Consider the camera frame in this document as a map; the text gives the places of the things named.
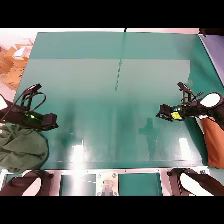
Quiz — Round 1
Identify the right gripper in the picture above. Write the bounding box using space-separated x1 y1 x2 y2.
155 104 175 122

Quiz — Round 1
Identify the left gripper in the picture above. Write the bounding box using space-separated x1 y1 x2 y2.
39 113 60 130

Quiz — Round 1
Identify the green garment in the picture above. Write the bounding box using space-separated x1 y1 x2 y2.
0 123 50 174

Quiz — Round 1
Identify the orange garment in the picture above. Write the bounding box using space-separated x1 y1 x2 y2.
200 116 224 169

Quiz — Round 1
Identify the black cable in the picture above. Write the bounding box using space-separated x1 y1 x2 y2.
21 92 47 113

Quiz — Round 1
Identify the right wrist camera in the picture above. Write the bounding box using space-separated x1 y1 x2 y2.
176 81 194 105

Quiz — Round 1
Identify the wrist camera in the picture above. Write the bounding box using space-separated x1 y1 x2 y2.
20 83 43 105
176 81 194 105

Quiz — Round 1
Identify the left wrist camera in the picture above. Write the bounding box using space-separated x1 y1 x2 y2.
20 83 43 105

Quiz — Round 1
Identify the silver frame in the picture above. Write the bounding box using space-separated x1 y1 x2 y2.
0 167 224 197

